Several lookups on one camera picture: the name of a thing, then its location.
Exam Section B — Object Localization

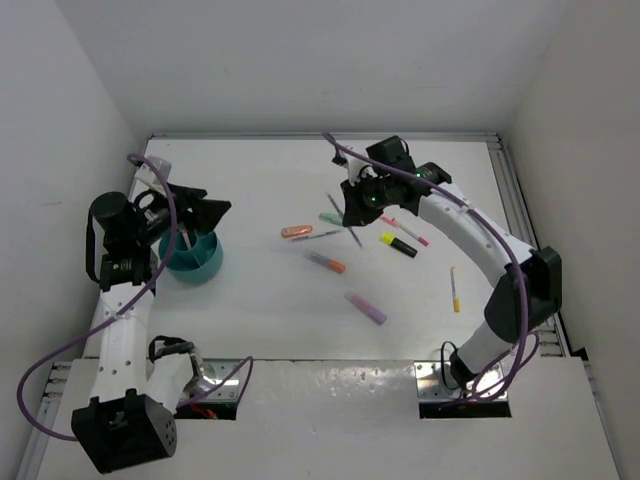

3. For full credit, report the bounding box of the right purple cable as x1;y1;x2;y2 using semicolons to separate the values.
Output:
322;131;541;404

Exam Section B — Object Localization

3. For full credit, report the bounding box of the yellow black highlighter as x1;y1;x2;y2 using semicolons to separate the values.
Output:
380;232;418;258

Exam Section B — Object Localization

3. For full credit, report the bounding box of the orange correction tape case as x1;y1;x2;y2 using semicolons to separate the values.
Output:
281;224;313;239

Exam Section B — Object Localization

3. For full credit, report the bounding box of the teal round divided organizer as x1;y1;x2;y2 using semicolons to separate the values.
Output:
166;231;224;285

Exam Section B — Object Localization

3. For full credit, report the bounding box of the purple clear pen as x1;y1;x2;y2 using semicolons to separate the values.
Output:
289;228;345;243

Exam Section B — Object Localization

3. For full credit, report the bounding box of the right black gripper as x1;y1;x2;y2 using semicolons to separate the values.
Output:
340;170;392;227

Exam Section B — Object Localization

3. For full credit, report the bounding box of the orange clear pen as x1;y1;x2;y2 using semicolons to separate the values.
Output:
181;227;192;250

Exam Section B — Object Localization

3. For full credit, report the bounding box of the grey orange highlighter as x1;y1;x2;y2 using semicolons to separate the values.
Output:
304;252;346;274

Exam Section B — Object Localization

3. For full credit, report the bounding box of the green correction tape case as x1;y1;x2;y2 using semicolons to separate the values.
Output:
318;212;342;226

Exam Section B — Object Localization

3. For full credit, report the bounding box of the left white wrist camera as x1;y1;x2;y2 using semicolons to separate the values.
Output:
134;156;172;192

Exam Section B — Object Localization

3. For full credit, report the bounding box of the blue clear pen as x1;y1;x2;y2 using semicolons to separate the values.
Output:
325;192;364;250

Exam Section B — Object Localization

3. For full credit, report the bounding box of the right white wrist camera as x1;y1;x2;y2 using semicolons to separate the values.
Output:
332;147;377;186

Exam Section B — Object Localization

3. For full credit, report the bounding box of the metal base plate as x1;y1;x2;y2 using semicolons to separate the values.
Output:
414;361;504;404
185;357;253;403

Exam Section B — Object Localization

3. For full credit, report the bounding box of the aluminium frame rail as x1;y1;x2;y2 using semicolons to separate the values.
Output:
487;135;570;358

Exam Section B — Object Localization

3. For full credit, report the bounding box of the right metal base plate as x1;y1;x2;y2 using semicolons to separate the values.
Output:
414;361;504;404

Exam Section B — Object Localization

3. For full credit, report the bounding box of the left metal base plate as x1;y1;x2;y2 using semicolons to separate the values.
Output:
185;357;253;403

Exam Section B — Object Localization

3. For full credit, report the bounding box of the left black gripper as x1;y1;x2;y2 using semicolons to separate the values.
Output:
132;181;230;246

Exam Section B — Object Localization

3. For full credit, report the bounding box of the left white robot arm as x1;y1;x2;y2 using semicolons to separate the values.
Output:
71;185;231;474

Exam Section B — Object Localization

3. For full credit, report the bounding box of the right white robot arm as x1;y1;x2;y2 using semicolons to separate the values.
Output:
333;136;562;401

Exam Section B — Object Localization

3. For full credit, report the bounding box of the pink lilac highlighter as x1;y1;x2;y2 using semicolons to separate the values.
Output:
345;291;387;325

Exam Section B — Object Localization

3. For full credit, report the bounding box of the white yellow marker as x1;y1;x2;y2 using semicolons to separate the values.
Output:
450;267;461;313

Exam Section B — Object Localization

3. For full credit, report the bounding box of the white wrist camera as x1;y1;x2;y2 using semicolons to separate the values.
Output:
332;147;377;186
134;156;172;192

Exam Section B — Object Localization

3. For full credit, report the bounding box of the white pink marker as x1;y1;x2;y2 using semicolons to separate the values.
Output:
380;216;429;247

